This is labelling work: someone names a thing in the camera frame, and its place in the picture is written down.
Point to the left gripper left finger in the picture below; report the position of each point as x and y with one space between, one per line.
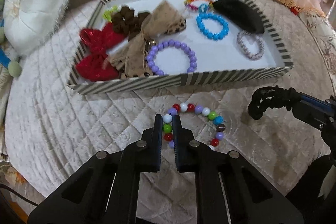
151 160

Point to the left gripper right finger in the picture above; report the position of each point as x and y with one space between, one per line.
182 148

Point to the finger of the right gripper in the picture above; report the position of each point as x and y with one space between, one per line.
315 116
309 104

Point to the black scrunchie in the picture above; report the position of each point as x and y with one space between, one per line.
272 97

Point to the leopard print ribbon bow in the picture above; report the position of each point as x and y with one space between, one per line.
130 60

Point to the red satin bow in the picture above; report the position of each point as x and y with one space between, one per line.
98 42

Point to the brown scrunchie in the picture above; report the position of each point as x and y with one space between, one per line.
127 23

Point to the black velvet pouch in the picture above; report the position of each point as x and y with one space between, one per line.
240 14

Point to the quilted beige bedspread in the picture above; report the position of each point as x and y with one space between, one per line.
51 131

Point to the red tassel ornament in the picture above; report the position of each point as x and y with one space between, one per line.
294 10

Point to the striped black white tray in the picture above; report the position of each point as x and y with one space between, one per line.
219 61

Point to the round white satin pillow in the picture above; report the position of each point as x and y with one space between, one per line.
34 1

